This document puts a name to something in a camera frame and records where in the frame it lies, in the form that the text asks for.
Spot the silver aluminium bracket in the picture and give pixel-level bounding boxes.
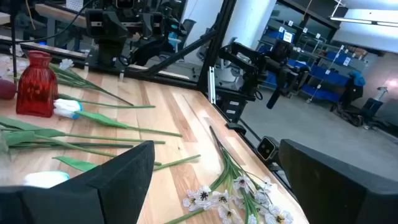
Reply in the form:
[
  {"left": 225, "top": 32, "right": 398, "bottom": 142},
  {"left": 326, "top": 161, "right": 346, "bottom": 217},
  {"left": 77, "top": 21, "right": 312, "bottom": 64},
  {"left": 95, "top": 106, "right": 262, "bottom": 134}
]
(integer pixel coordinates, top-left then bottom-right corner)
[{"left": 207, "top": 65, "right": 217, "bottom": 105}]

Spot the black table-level camera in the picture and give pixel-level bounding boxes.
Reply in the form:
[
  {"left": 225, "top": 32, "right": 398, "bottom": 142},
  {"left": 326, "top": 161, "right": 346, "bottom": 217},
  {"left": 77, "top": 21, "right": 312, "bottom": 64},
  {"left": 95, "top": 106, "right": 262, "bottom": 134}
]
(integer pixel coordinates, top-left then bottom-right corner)
[{"left": 256, "top": 136, "right": 280, "bottom": 163}]

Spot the white artificial tulip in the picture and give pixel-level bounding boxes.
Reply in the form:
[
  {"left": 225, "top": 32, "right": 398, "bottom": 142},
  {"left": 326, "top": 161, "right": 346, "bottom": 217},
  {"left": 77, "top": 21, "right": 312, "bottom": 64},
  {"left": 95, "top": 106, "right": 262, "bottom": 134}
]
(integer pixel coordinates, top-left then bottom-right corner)
[
  {"left": 53, "top": 98, "right": 183, "bottom": 138},
  {"left": 23, "top": 154, "right": 202, "bottom": 190}
]

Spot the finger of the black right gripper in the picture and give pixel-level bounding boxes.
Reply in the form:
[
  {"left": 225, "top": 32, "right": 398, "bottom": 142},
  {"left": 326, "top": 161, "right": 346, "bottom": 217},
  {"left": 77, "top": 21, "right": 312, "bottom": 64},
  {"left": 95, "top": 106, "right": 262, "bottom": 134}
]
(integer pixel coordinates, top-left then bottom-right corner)
[
  {"left": 142, "top": 12, "right": 164, "bottom": 35},
  {"left": 85, "top": 8, "right": 108, "bottom": 40}
]

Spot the black aluminium rig frame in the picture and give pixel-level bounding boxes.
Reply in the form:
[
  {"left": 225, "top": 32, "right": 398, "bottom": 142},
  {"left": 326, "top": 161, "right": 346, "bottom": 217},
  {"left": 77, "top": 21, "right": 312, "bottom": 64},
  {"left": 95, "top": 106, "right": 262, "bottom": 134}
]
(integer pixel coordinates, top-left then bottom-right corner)
[{"left": 0, "top": 0, "right": 299, "bottom": 200}]

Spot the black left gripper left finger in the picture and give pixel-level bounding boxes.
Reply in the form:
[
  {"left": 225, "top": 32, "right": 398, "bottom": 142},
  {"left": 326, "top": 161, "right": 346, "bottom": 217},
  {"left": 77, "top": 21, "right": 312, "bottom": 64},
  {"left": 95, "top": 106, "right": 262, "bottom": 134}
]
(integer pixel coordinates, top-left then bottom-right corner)
[{"left": 51, "top": 140, "right": 155, "bottom": 224}]

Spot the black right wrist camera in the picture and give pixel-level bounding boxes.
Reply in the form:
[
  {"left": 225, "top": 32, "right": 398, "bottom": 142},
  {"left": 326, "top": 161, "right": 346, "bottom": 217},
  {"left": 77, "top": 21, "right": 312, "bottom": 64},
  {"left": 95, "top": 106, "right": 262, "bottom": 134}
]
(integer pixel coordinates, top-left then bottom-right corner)
[{"left": 114, "top": 0, "right": 137, "bottom": 9}]

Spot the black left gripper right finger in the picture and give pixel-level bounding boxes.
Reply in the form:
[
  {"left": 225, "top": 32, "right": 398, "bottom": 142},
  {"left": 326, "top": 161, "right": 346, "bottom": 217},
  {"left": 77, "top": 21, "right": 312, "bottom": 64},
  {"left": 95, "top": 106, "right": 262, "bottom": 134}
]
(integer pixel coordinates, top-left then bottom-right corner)
[{"left": 279, "top": 139, "right": 369, "bottom": 224}]

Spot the rack with blue bins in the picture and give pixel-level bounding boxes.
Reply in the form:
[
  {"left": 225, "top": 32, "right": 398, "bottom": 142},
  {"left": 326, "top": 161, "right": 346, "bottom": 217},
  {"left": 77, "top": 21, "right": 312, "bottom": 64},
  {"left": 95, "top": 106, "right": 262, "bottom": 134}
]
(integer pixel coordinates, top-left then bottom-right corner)
[{"left": 257, "top": 18, "right": 369, "bottom": 103}]

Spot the red ribbed glass vase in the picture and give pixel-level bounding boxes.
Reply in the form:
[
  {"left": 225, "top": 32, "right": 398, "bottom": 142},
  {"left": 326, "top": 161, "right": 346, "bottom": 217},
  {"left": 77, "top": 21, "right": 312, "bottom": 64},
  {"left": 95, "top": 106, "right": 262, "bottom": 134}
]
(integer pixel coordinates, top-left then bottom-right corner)
[{"left": 16, "top": 50, "right": 59, "bottom": 118}]

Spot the white ceiling light fixture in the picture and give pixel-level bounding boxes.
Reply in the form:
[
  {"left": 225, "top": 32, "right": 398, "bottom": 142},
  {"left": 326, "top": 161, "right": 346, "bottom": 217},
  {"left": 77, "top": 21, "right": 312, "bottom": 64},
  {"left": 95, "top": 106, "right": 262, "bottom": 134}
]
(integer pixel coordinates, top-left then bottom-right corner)
[{"left": 329, "top": 7, "right": 398, "bottom": 29}]

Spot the dark red artificial tulip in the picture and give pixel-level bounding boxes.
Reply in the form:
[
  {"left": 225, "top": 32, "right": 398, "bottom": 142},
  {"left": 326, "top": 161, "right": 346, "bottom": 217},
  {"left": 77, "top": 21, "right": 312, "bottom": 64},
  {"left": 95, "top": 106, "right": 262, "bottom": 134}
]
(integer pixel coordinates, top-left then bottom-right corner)
[{"left": 0, "top": 79, "right": 155, "bottom": 109}]

